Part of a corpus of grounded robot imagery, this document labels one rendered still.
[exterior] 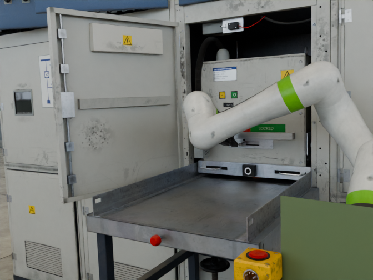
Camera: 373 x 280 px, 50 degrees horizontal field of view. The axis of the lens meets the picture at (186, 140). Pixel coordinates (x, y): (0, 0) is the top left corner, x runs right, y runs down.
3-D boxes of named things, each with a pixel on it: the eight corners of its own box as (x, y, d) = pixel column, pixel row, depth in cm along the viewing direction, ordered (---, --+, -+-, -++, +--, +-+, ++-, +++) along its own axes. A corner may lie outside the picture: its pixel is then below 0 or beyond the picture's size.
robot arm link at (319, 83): (352, 98, 123) (341, 75, 131) (338, 68, 115) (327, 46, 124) (296, 122, 130) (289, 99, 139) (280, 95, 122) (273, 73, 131)
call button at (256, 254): (263, 265, 81) (263, 258, 81) (245, 261, 83) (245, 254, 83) (270, 258, 85) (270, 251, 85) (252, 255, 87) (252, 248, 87)
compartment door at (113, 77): (56, 200, 160) (42, 10, 151) (177, 175, 201) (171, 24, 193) (64, 204, 154) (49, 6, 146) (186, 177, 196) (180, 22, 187)
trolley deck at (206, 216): (259, 265, 105) (259, 243, 104) (87, 231, 137) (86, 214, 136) (319, 201, 162) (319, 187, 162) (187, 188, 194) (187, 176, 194)
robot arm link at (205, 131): (285, 90, 138) (273, 74, 129) (296, 119, 131) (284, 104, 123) (196, 133, 152) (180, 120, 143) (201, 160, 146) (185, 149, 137)
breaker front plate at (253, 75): (304, 170, 168) (303, 54, 163) (202, 163, 193) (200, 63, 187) (305, 169, 169) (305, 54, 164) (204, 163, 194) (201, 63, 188)
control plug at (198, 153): (202, 158, 181) (201, 120, 179) (193, 158, 183) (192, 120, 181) (211, 156, 187) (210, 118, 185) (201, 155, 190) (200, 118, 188)
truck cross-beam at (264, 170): (311, 181, 167) (311, 167, 166) (197, 172, 194) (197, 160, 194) (313, 179, 171) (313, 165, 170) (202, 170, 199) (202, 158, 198)
